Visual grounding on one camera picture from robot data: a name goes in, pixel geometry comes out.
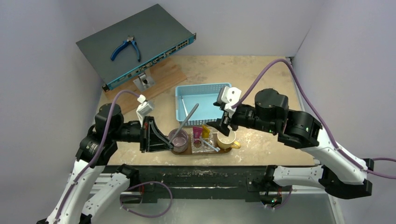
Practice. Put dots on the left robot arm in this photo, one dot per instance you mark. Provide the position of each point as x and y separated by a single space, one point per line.
95 150

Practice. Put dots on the dark wooden oval tray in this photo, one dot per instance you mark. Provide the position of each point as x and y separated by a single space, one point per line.
189 152

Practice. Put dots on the clear glass toothbrush holder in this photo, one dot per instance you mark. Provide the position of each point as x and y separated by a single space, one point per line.
200 147

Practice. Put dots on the yellow toothpaste tube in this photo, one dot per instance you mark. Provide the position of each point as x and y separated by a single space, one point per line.
205 132

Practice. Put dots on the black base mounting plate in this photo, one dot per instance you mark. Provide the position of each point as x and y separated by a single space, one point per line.
248 183

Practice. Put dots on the yellow mug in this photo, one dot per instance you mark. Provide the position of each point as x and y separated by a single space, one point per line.
229 141

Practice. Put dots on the grey network switch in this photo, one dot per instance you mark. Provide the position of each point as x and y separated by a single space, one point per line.
129 47

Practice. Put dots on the metal stand bracket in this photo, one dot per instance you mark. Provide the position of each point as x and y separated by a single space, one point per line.
144 80

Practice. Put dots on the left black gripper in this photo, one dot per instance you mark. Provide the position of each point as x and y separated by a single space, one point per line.
154 140

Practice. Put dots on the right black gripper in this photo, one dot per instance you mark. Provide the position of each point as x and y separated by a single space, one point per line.
228 121

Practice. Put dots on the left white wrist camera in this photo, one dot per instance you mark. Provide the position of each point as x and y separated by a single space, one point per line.
143 110

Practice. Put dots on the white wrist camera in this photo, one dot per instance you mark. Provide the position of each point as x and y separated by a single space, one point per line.
143 110
229 95

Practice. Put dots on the light blue plastic basket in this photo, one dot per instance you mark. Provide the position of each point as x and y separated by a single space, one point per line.
205 95

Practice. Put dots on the wooden base board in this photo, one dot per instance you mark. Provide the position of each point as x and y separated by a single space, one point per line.
165 75

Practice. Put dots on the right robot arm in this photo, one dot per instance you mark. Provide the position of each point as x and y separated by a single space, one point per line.
338 173

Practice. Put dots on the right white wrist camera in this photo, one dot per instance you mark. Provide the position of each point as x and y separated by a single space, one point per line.
229 95

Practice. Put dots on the purple translucent cup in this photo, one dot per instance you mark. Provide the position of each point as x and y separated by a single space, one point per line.
180 140

